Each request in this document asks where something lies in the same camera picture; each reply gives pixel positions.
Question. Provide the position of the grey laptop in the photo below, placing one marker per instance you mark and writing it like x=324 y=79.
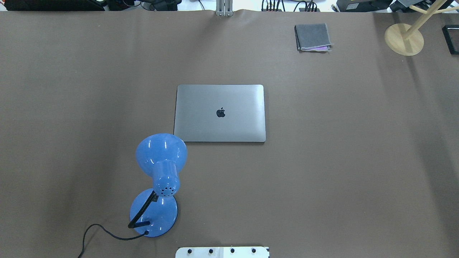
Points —
x=220 y=113

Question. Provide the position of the blue desk lamp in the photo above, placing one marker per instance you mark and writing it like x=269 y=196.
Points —
x=155 y=210

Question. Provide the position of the folded grey cloth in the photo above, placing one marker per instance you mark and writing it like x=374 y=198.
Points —
x=312 y=37

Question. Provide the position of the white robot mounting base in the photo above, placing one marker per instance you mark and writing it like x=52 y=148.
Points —
x=223 y=252

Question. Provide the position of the wooden mug tree stand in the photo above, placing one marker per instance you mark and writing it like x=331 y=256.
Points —
x=406 y=39

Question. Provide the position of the black tray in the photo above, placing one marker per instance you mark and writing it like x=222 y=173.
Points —
x=451 y=34

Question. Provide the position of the aluminium frame post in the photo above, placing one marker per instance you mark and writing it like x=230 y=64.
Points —
x=224 y=8

